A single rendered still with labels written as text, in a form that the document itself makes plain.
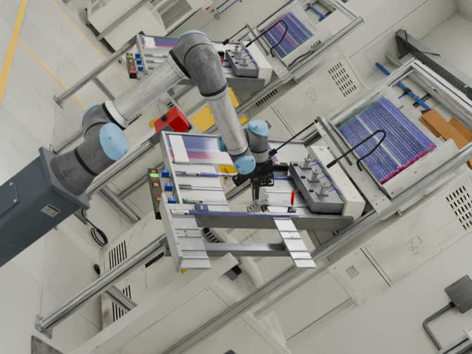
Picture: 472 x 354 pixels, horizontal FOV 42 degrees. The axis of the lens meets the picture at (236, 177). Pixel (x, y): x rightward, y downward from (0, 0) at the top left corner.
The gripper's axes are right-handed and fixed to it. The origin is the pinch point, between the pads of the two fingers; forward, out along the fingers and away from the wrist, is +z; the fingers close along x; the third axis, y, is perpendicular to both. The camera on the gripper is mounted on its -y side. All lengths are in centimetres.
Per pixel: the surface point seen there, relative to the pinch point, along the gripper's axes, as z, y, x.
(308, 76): 8, 67, 135
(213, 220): -1.3, -18.7, -10.0
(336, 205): 3.5, 32.8, -6.0
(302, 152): 9, 36, 48
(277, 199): 3.4, 10.7, 4.8
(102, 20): 58, -54, 460
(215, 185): -1.8, -13.0, 14.2
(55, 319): 31, -84, -14
